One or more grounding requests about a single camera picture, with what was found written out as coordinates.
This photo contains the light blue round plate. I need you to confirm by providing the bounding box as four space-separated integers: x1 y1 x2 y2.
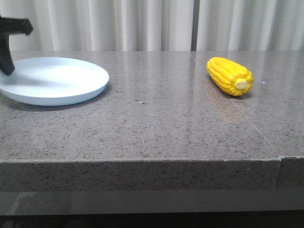
0 57 109 106

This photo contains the white pleated curtain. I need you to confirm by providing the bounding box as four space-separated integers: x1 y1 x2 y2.
0 0 304 51

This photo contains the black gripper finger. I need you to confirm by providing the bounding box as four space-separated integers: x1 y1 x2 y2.
0 17 33 36
0 35 15 76

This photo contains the yellow corn cob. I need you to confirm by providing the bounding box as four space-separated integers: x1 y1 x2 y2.
207 57 254 96

